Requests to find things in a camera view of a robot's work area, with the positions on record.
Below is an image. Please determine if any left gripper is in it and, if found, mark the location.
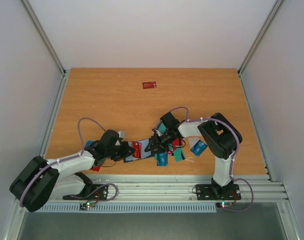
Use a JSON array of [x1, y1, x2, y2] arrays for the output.
[[106, 141, 135, 161]]

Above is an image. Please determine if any dark blue card holder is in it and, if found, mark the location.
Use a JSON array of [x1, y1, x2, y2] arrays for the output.
[[123, 138, 155, 163]]

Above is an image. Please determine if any teal card top pile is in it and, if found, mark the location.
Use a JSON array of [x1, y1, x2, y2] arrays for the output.
[[155, 121, 166, 134]]

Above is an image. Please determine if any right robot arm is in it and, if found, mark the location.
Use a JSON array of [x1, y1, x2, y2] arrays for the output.
[[144, 112, 243, 200]]

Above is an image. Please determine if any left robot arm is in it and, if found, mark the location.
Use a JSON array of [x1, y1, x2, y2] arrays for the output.
[[9, 129, 135, 212]]

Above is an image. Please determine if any blue VIP card pile bottom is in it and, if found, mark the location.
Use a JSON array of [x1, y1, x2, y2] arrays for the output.
[[156, 152, 168, 167]]

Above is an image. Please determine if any red card pile centre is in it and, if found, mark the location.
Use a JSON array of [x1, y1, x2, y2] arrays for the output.
[[172, 138, 186, 148]]

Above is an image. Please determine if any white card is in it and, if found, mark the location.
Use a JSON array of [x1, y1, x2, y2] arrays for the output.
[[188, 137, 200, 148]]

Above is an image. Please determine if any blue VIP card left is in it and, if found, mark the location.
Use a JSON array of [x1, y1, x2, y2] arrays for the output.
[[85, 140, 94, 148]]

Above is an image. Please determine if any blue VIP card right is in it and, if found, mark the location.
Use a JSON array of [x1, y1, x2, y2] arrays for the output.
[[190, 140, 208, 157]]

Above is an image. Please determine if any lone red card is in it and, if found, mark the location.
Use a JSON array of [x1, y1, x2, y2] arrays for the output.
[[142, 81, 157, 89]]

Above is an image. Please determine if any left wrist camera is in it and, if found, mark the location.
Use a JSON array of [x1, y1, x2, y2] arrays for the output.
[[118, 130, 125, 139]]

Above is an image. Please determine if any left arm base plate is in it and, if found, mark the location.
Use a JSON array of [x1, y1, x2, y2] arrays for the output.
[[62, 184, 108, 201]]

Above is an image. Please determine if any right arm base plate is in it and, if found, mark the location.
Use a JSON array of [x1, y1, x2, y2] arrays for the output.
[[195, 183, 242, 201]]

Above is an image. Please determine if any grey cable duct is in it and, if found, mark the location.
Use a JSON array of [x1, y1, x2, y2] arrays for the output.
[[38, 202, 217, 214]]

